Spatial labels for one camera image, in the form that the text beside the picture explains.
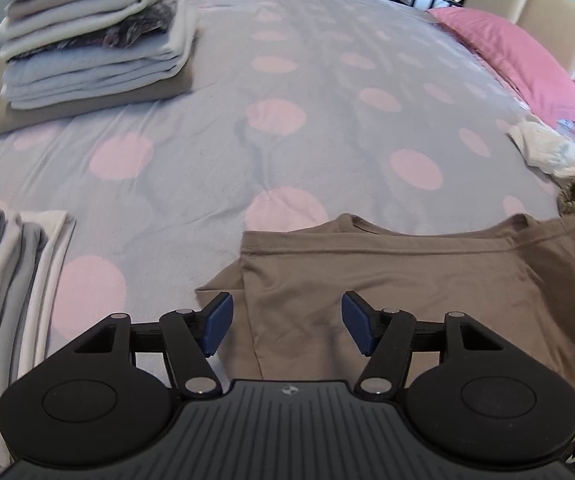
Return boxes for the taupe t-shirt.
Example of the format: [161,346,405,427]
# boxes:
[196,214,575,388]

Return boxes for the stack of folded clothes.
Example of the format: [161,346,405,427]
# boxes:
[0,0,196,110]

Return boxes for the grey bedsheet with pink dots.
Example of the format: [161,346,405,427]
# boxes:
[0,0,557,356]

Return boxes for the pink pillow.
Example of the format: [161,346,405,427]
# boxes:
[429,6,575,127]

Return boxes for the white crumpled garment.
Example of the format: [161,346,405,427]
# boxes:
[507,120,575,179]

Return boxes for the folded beige blanket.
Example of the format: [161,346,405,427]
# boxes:
[0,53,194,136]

